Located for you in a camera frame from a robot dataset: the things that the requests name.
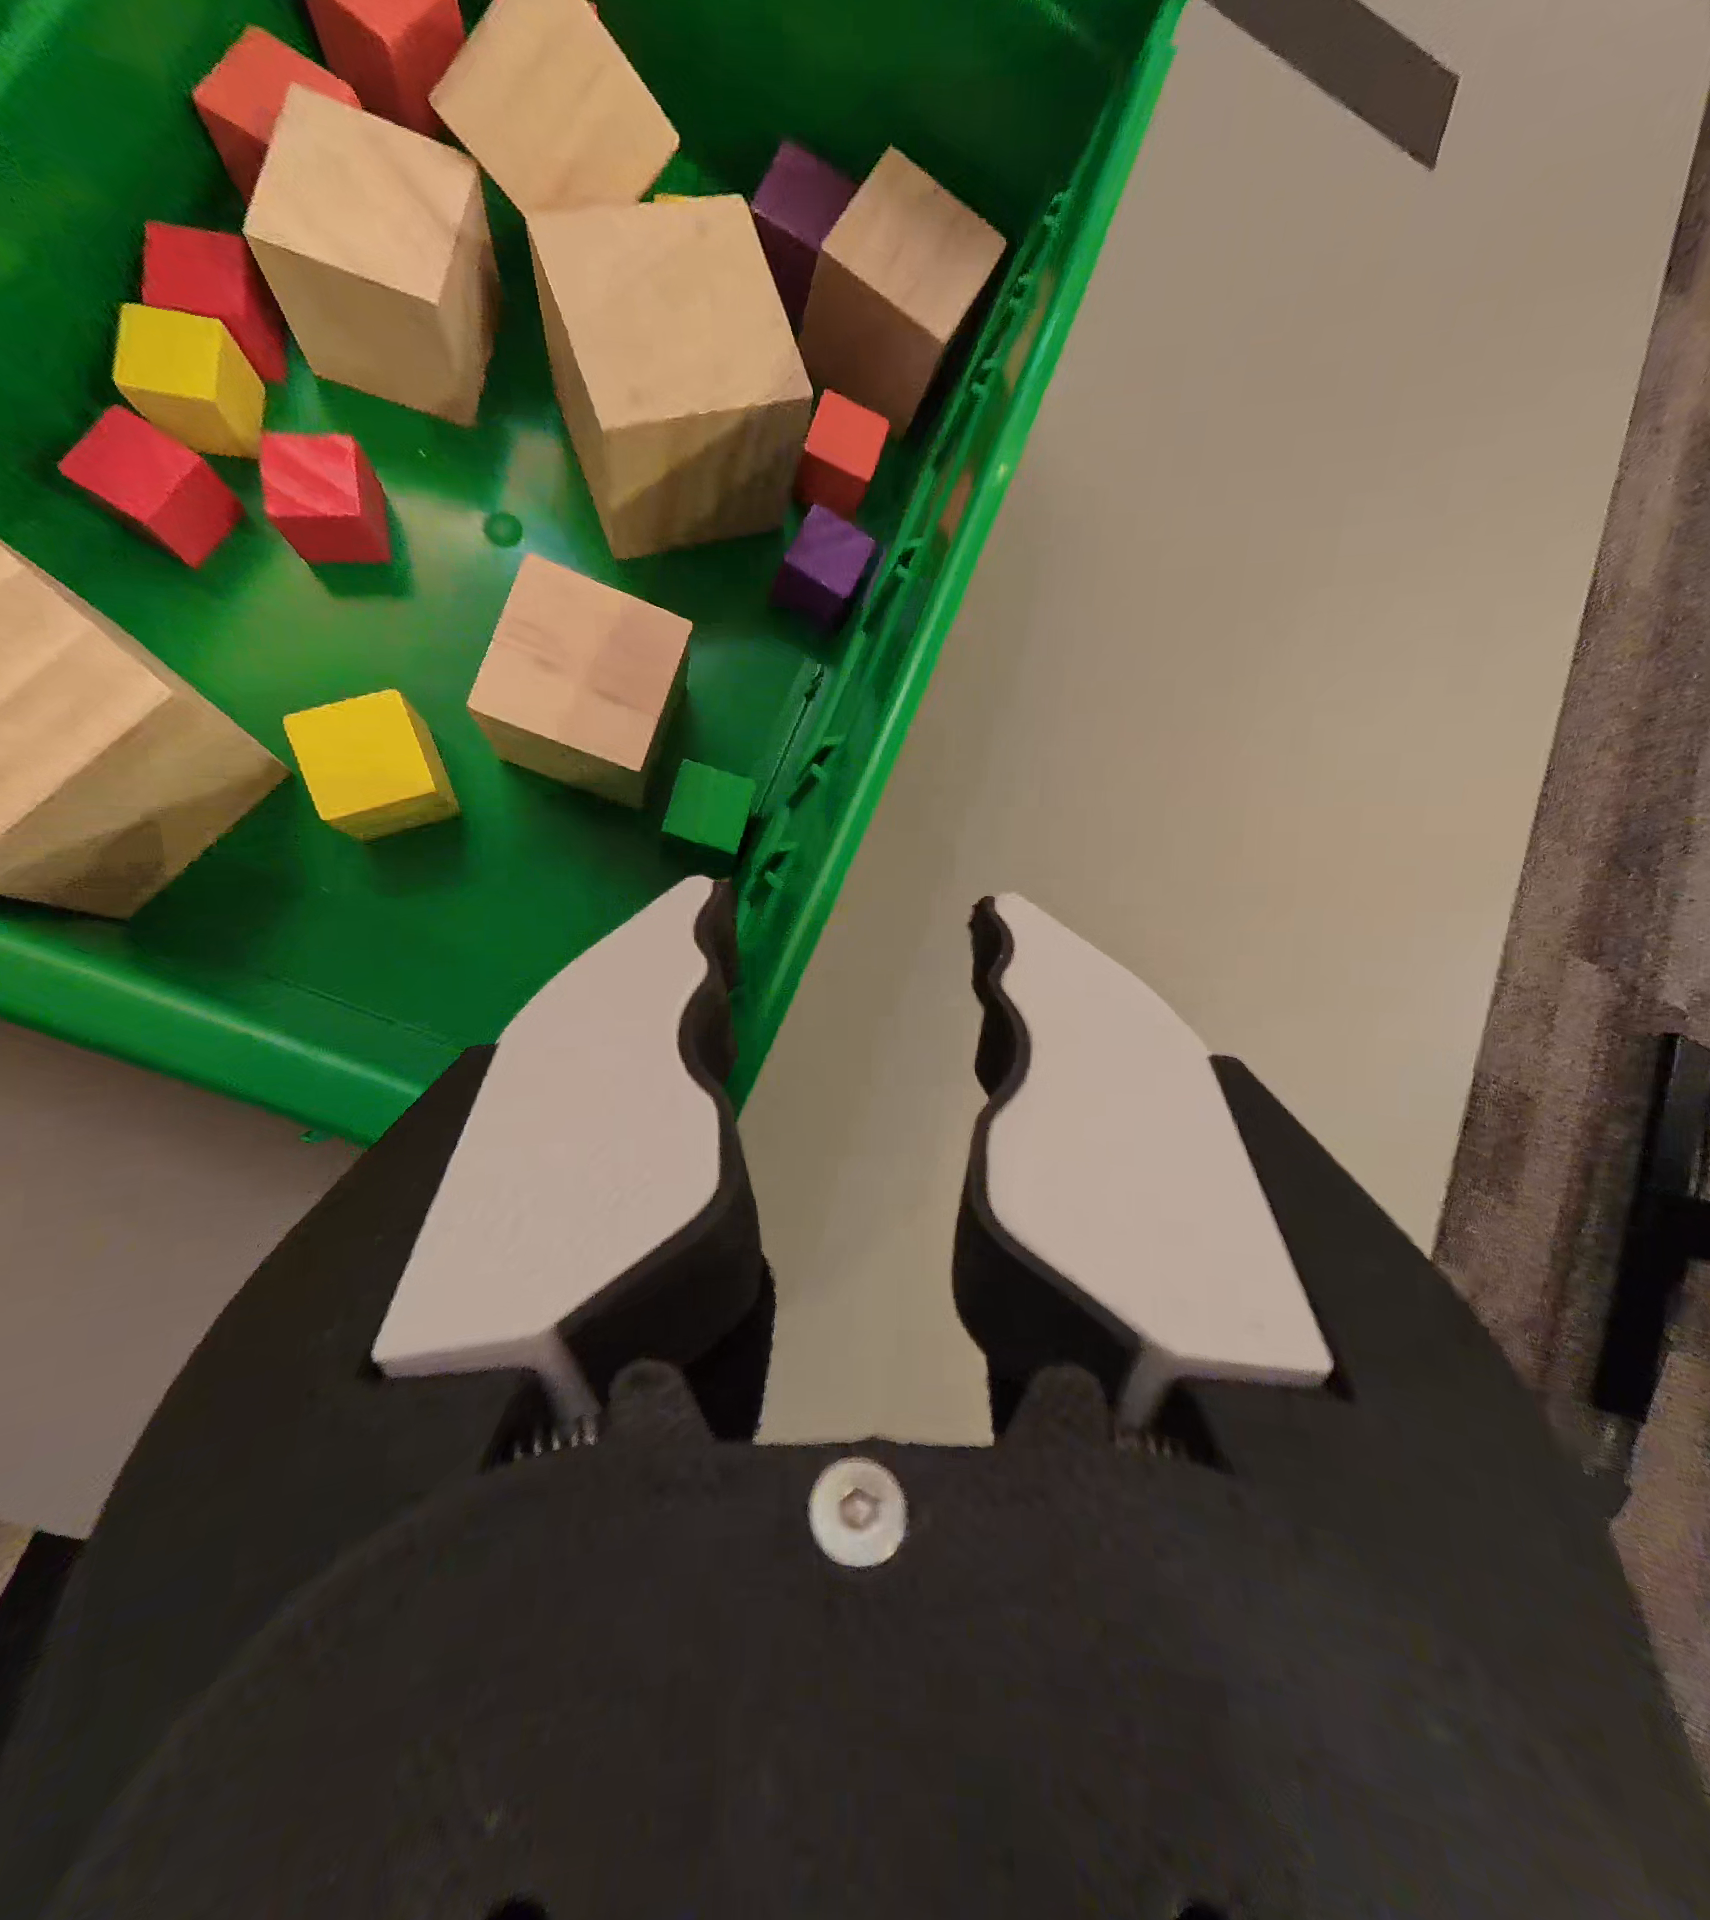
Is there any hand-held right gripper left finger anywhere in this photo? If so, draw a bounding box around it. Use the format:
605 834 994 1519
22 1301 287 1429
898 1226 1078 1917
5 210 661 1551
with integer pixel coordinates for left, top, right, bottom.
367 873 772 1442

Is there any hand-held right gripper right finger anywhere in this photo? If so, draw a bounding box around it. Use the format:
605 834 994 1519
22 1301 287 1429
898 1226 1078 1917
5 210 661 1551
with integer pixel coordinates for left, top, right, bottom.
950 893 1339 1429

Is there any green plastic box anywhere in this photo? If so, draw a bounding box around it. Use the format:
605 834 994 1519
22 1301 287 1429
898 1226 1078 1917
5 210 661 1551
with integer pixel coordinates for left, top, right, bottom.
0 0 1187 1145

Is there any pile of coloured wooden cubes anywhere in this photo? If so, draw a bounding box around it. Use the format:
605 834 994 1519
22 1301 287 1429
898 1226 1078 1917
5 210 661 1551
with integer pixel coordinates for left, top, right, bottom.
0 0 1009 920

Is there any black table frame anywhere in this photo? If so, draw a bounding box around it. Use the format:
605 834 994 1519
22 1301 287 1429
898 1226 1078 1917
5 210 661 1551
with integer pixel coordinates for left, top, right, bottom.
1591 1032 1710 1419

